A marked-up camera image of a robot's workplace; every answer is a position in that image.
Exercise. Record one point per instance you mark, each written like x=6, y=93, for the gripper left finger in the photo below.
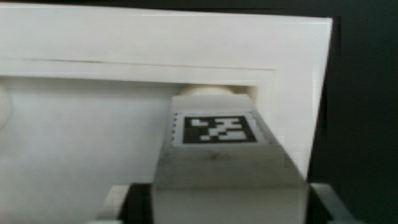
x=126, y=205

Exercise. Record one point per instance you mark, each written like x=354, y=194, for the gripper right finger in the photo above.
x=327, y=211

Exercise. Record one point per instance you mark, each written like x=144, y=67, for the white table leg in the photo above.
x=226, y=180

